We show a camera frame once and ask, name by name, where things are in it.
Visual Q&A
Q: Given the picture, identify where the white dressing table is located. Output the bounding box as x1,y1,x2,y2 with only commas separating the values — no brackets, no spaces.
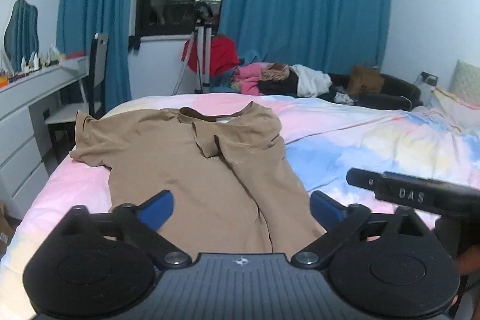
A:
0,55,91,220

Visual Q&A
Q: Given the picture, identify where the pale green textured pillow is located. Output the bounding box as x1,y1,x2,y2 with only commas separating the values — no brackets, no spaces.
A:
450,59,480,108

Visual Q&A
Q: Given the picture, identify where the white garment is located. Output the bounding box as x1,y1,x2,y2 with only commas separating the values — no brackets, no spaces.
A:
290,64,333,98

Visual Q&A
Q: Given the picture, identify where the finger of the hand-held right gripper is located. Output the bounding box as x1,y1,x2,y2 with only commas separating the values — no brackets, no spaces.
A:
346,168,387,199

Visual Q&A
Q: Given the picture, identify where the pastel bed cover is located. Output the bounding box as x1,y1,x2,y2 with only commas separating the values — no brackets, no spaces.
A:
0,93,480,307

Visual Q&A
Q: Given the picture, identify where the brown paper bag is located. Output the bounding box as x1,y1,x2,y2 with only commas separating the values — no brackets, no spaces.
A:
347,65,385,96

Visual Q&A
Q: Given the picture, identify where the black and white chair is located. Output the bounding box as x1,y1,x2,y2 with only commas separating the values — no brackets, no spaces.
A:
45,32,109,156

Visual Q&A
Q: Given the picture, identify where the red garment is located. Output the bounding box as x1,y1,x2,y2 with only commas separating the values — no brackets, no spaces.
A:
184,35,241,78

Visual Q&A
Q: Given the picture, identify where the black garment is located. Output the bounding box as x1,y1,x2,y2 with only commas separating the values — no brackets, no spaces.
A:
259,74,301,96

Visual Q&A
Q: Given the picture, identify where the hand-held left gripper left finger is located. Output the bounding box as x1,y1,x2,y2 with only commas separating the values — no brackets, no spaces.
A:
56,190,193,268

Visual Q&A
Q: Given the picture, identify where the light brown cloth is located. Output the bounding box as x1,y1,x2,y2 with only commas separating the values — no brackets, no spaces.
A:
260,63,292,82

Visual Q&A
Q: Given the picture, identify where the tan t-shirt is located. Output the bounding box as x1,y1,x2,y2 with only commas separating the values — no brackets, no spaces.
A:
69,100,327,255

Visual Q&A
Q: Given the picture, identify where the cardboard box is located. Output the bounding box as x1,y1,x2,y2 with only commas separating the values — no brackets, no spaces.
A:
0,201,16,258

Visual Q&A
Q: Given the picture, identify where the pastel pillow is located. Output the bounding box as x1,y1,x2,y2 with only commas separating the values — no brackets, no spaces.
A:
430,87,480,135

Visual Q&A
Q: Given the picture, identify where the wavy-edged mirror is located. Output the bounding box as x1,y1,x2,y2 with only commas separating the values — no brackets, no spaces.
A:
4,0,40,70

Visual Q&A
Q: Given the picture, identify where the pink cloth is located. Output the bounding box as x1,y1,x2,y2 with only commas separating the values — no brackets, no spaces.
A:
232,63,271,95

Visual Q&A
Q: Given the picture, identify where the narrow blue curtain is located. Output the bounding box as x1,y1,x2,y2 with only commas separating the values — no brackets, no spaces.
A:
56,0,149,111

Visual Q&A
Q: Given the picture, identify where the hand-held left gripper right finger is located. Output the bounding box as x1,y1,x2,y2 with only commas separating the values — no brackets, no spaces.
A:
290,190,429,270

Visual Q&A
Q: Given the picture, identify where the silver tripod with camera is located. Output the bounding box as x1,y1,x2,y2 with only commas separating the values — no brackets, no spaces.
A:
172,0,215,96

